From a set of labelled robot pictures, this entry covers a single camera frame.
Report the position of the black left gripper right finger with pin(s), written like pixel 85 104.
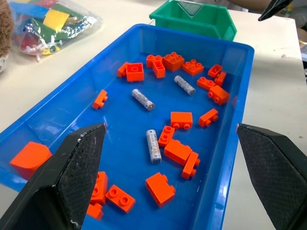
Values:
pixel 275 172

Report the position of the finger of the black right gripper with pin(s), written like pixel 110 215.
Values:
pixel 272 9

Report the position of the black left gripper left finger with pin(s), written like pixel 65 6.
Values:
pixel 69 172

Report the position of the green plastic bin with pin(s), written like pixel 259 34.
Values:
pixel 206 22

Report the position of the clear bag of colourful items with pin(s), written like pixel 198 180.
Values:
pixel 55 26

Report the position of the large curved orange block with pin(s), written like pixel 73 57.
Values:
pixel 30 158

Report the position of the blue plastic tray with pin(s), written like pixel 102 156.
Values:
pixel 124 119

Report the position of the silver AA battery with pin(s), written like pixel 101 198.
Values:
pixel 184 85
pixel 142 99
pixel 153 146

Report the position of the red 2x2 building brick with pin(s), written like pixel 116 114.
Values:
pixel 173 61

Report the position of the upside-down orange toy brick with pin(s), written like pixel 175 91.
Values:
pixel 135 72

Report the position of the brown furry toy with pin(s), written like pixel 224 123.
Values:
pixel 5 26

